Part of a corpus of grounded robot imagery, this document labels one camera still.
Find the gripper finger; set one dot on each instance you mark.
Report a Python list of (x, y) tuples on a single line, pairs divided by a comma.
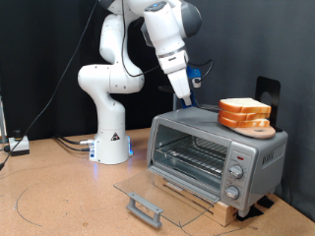
[(187, 101)]

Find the emergency stop button box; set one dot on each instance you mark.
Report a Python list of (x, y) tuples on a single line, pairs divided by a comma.
[(19, 146)]

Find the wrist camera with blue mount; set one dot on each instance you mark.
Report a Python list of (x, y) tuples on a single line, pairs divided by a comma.
[(196, 80)]

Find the round wooden board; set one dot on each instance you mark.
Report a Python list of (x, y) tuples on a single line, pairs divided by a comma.
[(259, 132)]

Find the silver oven knob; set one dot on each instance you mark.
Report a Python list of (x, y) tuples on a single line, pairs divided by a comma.
[(236, 171), (232, 192)]

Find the grey curtain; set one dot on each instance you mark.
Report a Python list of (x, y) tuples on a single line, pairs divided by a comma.
[(229, 42)]

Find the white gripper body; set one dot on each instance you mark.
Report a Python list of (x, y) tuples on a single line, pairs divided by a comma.
[(175, 72)]

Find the vertical metal pole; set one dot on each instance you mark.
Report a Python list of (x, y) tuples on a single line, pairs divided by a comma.
[(177, 103)]

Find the silver toaster oven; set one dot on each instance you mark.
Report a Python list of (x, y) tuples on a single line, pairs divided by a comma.
[(269, 164)]

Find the glass oven door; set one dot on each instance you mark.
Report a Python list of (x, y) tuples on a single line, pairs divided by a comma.
[(144, 209)]

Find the black metal bookend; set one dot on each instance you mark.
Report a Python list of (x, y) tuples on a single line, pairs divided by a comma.
[(262, 85)]

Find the metal stand leg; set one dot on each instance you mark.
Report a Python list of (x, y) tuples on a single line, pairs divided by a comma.
[(2, 121)]

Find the wooden slatted base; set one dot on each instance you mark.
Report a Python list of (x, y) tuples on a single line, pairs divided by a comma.
[(226, 213)]

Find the black curtain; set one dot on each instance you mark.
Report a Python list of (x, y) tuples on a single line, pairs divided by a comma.
[(32, 65)]

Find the black tape strip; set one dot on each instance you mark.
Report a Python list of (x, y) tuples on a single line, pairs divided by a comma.
[(266, 201)]

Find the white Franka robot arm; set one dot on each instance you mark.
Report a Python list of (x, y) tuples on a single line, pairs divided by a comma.
[(108, 82)]

